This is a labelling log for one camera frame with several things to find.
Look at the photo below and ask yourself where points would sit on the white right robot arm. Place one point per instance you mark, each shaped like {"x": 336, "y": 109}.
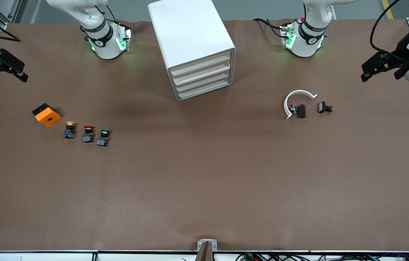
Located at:
{"x": 104, "y": 40}

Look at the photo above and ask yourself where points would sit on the white curved plastic bracket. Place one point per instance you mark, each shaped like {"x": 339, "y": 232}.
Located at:
{"x": 285, "y": 105}

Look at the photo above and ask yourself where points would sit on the small brown terminal block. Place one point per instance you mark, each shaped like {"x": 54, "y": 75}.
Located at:
{"x": 300, "y": 110}

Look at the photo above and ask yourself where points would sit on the yellow push button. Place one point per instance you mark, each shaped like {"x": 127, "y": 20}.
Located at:
{"x": 69, "y": 129}

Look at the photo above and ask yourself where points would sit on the brown table mat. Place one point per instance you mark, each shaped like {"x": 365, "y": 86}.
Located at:
{"x": 204, "y": 181}

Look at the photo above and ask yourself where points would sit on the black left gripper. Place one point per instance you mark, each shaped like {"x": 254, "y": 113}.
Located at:
{"x": 401, "y": 49}

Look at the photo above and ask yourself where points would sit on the orange box with hole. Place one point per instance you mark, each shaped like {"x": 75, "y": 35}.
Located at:
{"x": 48, "y": 116}

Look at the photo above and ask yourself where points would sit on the grey metal mounting bracket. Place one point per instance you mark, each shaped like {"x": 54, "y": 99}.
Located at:
{"x": 207, "y": 243}

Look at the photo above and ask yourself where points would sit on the green push button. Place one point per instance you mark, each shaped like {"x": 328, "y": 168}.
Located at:
{"x": 103, "y": 137}

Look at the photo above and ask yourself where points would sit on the red push button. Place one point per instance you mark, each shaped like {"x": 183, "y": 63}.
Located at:
{"x": 88, "y": 134}

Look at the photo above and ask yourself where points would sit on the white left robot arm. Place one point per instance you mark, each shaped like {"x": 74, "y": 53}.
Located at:
{"x": 309, "y": 36}

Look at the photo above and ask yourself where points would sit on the small black clip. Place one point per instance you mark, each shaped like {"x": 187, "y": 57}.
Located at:
{"x": 322, "y": 107}

